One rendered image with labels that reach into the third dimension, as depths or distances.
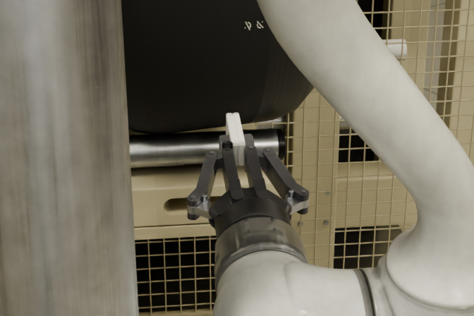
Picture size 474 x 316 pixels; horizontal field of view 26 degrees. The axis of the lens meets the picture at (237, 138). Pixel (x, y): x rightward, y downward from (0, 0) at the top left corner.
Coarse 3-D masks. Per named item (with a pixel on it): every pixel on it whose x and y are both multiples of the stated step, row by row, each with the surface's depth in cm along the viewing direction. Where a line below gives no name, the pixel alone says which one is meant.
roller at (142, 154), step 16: (272, 128) 142; (144, 144) 138; (160, 144) 138; (176, 144) 138; (192, 144) 139; (208, 144) 139; (256, 144) 140; (272, 144) 140; (144, 160) 138; (160, 160) 139; (176, 160) 139; (192, 160) 139
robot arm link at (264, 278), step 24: (240, 264) 92; (264, 264) 90; (288, 264) 90; (240, 288) 88; (264, 288) 87; (288, 288) 87; (312, 288) 87; (336, 288) 87; (360, 288) 87; (216, 312) 89; (240, 312) 86; (264, 312) 84; (288, 312) 84; (312, 312) 84; (336, 312) 85; (360, 312) 86
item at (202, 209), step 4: (204, 196) 105; (204, 200) 105; (208, 200) 106; (200, 204) 105; (204, 204) 105; (208, 204) 105; (188, 208) 105; (192, 208) 105; (196, 208) 105; (200, 208) 104; (204, 208) 104; (208, 208) 104; (188, 212) 105; (192, 212) 105; (196, 212) 105; (200, 212) 105; (204, 212) 104; (208, 212) 104; (200, 216) 105; (204, 216) 105; (208, 216) 104; (212, 220) 104
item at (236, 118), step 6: (234, 114) 118; (234, 120) 118; (240, 120) 118; (240, 126) 116; (240, 132) 115; (240, 138) 114; (240, 144) 113; (240, 150) 113; (240, 156) 114; (240, 162) 114
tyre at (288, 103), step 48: (144, 0) 116; (192, 0) 117; (240, 0) 118; (144, 48) 120; (192, 48) 121; (240, 48) 122; (144, 96) 126; (192, 96) 127; (240, 96) 129; (288, 96) 132
